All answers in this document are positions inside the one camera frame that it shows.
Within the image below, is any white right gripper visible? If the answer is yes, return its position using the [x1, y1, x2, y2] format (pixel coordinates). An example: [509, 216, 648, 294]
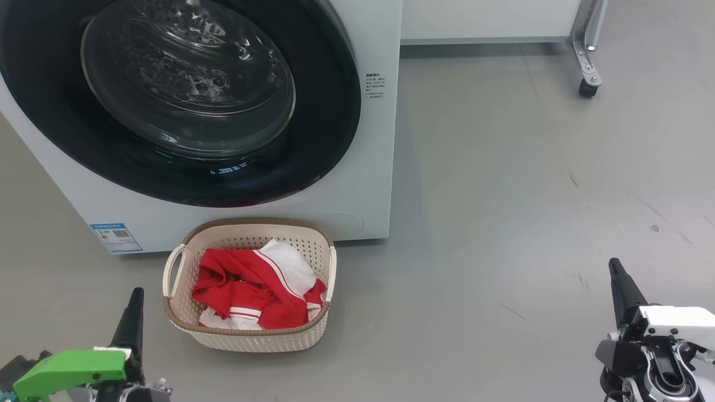
[608, 257, 715, 350]

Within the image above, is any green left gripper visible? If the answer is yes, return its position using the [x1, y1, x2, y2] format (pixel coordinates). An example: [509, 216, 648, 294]
[12, 288, 146, 401]

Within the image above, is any red white garment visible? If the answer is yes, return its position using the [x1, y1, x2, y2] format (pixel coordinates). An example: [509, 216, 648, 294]
[198, 279, 327, 330]
[192, 239, 327, 316]

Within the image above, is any dark round washer door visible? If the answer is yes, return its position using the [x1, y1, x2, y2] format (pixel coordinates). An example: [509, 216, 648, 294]
[0, 0, 363, 208]

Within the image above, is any cream perforated laundry basket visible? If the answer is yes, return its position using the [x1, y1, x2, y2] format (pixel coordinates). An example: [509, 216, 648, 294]
[162, 218, 337, 353]

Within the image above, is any white front-load washing machine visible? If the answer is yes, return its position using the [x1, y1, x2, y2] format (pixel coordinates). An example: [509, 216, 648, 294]
[0, 0, 403, 255]

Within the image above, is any blue white energy label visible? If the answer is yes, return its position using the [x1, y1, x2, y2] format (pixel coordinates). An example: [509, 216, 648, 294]
[89, 223, 143, 253]

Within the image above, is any metal leg with caster wheel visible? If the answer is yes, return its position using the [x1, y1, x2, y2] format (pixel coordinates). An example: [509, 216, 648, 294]
[567, 0, 609, 99]

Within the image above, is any white furniture panel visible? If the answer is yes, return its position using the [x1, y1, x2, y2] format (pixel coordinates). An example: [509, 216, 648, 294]
[399, 0, 584, 45]

